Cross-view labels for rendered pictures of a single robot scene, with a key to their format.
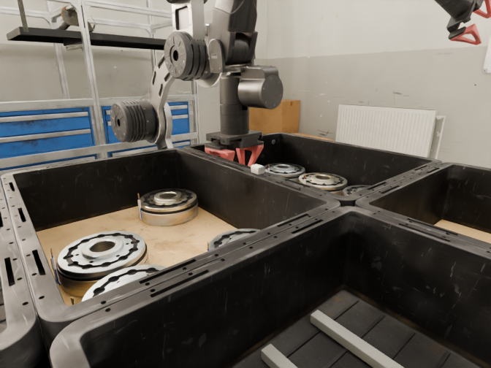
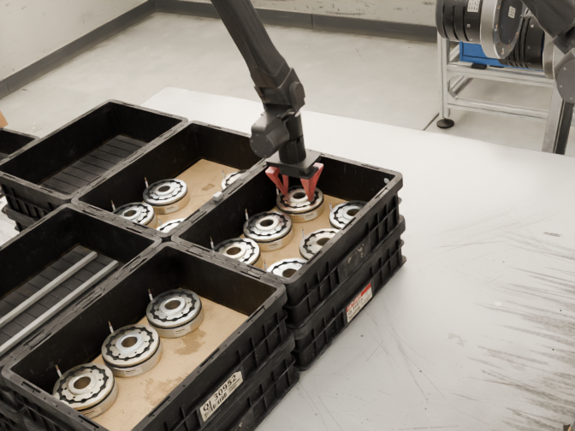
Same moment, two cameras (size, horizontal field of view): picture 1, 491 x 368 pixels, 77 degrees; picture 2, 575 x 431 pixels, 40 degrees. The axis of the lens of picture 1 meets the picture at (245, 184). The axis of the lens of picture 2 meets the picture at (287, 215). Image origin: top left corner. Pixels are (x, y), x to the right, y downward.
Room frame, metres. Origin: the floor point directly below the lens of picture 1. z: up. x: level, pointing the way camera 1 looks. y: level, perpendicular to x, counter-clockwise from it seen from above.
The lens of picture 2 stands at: (0.38, -1.39, 1.79)
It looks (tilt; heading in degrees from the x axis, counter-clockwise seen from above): 34 degrees down; 82
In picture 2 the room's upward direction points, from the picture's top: 9 degrees counter-clockwise
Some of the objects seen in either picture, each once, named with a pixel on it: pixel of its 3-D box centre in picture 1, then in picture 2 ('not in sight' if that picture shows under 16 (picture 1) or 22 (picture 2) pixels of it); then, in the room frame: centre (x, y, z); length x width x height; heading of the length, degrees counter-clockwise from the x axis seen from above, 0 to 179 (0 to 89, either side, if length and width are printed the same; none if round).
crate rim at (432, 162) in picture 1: (299, 159); (290, 209); (0.58, -0.10, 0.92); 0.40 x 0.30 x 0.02; 40
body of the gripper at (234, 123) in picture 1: (234, 123); (291, 149); (0.62, 0.02, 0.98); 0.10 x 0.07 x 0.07; 137
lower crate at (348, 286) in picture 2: not in sight; (299, 272); (0.58, -0.10, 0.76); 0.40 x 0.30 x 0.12; 40
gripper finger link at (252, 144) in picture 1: (240, 156); (303, 180); (0.63, 0.01, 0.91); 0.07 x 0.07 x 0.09; 47
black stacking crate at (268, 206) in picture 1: (154, 228); (186, 195); (0.39, 0.13, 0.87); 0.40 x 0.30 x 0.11; 40
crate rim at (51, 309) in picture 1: (150, 194); (181, 176); (0.39, 0.13, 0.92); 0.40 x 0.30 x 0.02; 40
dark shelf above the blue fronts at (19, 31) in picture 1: (109, 41); not in sight; (2.54, 1.01, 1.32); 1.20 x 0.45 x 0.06; 134
